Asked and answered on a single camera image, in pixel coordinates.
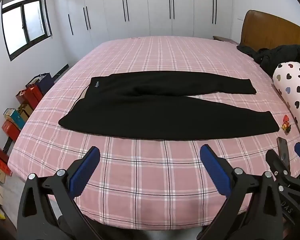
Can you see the black framed window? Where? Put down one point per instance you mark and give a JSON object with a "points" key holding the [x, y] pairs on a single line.
{"points": [[25, 23]]}

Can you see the heart pattern white pillow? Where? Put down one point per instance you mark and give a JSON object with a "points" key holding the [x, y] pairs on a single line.
{"points": [[286, 79]]}

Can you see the red box near floor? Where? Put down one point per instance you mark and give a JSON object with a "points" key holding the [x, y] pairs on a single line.
{"points": [[3, 163]]}

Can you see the red shoe box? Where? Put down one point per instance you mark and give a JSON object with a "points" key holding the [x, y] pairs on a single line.
{"points": [[11, 130]]}

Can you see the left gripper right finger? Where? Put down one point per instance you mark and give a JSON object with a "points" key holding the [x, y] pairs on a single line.
{"points": [[252, 208]]}

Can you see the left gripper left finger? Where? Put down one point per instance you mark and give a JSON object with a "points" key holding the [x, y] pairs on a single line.
{"points": [[36, 219]]}

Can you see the navy gift bag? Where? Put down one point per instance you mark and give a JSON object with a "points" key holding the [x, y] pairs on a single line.
{"points": [[44, 82]]}

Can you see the teal box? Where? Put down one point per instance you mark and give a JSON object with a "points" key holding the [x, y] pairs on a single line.
{"points": [[12, 115]]}

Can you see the white wardrobe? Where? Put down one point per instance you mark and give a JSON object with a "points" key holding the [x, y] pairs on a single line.
{"points": [[85, 24]]}

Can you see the black clothing pile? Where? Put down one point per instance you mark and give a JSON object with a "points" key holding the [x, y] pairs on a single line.
{"points": [[269, 59]]}

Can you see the pink plaid bed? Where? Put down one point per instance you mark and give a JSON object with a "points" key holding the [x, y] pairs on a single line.
{"points": [[152, 184]]}

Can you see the small red toy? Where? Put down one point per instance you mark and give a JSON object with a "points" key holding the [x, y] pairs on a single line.
{"points": [[286, 124]]}

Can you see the brown wooden headboard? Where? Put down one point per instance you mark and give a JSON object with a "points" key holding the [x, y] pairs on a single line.
{"points": [[263, 30]]}

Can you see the red gift bag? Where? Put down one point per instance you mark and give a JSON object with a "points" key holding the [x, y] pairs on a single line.
{"points": [[30, 95]]}

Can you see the black pants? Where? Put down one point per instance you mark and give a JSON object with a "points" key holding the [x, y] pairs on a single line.
{"points": [[165, 105]]}

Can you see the dark smartphone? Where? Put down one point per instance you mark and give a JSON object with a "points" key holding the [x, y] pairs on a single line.
{"points": [[283, 152]]}

